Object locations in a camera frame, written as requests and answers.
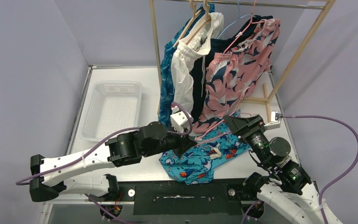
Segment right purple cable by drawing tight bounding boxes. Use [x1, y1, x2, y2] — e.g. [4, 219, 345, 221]
[279, 114, 358, 224]

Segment light blue shark shorts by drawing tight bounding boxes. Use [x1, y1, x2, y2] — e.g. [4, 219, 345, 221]
[159, 117, 250, 185]

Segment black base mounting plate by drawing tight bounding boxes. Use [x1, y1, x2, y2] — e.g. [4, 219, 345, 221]
[88, 177, 260, 216]

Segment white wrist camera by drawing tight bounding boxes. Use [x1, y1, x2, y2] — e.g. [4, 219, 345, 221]
[264, 111, 282, 130]
[170, 105, 193, 133]

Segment dark teal patterned shorts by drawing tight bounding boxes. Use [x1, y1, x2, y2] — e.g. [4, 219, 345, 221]
[158, 3, 215, 127]

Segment wooden clothes rack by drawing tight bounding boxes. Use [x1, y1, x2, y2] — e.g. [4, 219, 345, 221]
[149, 0, 336, 113]

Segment navy blue shorts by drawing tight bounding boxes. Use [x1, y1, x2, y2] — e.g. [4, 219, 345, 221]
[190, 24, 256, 122]

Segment wooden hanger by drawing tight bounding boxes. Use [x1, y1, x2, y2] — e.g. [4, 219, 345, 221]
[183, 0, 211, 45]
[173, 0, 202, 47]

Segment pink navy floral shorts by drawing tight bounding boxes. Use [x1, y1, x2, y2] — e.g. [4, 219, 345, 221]
[193, 16, 281, 134]

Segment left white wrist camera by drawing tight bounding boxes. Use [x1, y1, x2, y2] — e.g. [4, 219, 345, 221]
[170, 105, 193, 133]

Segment wooden hanger rear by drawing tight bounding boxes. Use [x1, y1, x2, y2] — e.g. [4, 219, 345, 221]
[173, 0, 202, 47]

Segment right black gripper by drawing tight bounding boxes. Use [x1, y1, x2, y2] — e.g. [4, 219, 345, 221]
[222, 113, 272, 167]

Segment pink plastic hanger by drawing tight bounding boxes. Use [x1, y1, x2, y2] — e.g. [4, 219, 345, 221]
[195, 87, 249, 147]

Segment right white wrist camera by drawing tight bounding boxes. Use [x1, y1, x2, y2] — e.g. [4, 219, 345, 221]
[264, 111, 282, 130]

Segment white drawstring shorts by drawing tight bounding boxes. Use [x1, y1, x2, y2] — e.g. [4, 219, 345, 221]
[171, 12, 224, 112]

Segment wooden hanger front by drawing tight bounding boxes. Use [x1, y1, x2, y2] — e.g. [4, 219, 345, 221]
[183, 0, 211, 45]

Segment light blue hanger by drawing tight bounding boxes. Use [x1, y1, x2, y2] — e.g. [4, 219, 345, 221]
[217, 0, 252, 39]

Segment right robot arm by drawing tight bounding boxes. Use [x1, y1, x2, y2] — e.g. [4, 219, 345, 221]
[224, 111, 341, 224]

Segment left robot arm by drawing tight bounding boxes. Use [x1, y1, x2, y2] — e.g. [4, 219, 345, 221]
[29, 121, 197, 202]

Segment white plastic basket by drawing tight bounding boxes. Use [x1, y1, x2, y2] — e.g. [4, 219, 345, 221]
[80, 81, 143, 142]

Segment pink hanger of floral shorts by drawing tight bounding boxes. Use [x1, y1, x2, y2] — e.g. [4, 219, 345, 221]
[214, 14, 271, 53]

